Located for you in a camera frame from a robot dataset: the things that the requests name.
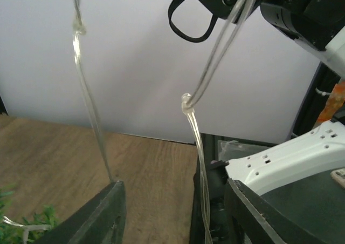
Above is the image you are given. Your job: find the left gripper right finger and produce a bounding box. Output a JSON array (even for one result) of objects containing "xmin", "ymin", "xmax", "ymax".
[{"xmin": 225, "ymin": 178, "xmax": 334, "ymax": 243}]

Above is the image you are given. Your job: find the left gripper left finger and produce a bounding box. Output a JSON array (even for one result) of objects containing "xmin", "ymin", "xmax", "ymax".
[{"xmin": 35, "ymin": 181, "xmax": 127, "ymax": 244}]

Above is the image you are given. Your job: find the small green christmas tree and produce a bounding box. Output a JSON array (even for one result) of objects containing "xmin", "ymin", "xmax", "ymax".
[{"xmin": 1, "ymin": 185, "xmax": 59, "ymax": 243}]

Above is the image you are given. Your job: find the clear led light string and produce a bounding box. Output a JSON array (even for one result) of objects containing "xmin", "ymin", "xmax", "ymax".
[{"xmin": 0, "ymin": 0, "xmax": 262, "ymax": 244}]

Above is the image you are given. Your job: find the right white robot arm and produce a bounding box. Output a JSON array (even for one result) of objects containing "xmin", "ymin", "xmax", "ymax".
[{"xmin": 182, "ymin": 0, "xmax": 344, "ymax": 195}]

